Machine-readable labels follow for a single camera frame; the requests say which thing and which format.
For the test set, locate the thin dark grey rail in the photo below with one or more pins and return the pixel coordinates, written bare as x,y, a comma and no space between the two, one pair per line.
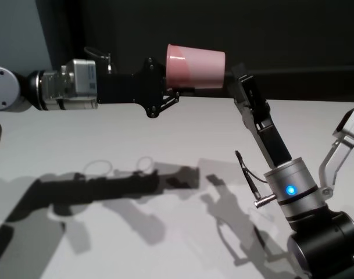
310,82

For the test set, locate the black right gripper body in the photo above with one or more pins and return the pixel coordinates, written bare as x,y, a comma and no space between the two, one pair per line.
277,148

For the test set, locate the pink plastic cup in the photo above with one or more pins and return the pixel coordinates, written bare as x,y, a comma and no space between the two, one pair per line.
200,69

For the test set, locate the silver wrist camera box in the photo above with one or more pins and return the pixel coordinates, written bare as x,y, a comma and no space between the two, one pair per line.
80,78
351,122

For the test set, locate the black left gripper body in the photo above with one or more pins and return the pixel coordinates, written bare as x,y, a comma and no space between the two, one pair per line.
130,87

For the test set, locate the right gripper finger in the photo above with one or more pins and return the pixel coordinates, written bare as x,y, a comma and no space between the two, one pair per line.
248,114
253,96

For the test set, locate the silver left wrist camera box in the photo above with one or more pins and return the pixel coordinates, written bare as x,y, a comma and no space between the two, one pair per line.
80,78

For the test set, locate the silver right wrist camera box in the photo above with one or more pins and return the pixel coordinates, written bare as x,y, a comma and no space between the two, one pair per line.
351,122

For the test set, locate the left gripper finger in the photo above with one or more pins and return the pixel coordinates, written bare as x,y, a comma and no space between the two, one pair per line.
173,94

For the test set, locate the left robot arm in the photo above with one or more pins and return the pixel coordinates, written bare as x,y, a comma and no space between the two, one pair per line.
5,87

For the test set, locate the black frame post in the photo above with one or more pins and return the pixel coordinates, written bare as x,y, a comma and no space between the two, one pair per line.
75,23

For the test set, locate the silver right camera bracket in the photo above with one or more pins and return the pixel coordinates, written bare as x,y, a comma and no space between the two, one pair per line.
329,168

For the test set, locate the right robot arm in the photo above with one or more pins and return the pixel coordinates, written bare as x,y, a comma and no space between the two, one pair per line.
296,189

